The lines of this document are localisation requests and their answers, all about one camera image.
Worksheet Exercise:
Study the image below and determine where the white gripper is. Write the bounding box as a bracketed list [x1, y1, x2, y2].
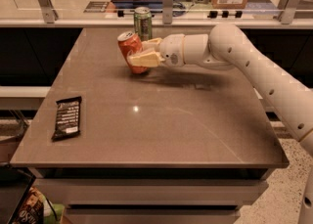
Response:
[127, 34, 185, 67]

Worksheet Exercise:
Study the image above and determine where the red coke can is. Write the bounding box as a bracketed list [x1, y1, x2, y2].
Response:
[117, 31, 148, 74]

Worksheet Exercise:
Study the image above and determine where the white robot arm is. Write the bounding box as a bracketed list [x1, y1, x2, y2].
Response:
[126, 23, 313, 156]

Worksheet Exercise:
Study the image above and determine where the green soda can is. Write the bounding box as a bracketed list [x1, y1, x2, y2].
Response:
[134, 7, 152, 41]

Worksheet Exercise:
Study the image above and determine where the black snack bar wrapper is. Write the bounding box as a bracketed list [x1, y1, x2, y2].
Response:
[52, 96, 82, 141]

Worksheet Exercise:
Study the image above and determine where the grey table drawer unit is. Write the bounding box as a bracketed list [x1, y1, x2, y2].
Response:
[34, 178, 268, 224]

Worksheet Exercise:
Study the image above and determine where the black bin at left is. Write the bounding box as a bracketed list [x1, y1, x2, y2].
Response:
[0, 164, 34, 224]

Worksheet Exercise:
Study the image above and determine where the snack bag in bin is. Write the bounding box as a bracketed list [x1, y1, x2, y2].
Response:
[12, 187, 65, 224]

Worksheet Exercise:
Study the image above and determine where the middle metal glass bracket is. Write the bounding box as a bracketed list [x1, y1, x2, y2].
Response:
[162, 0, 173, 24]

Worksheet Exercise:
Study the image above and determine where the left metal glass bracket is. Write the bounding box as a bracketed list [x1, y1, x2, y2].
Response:
[37, 0, 59, 23]

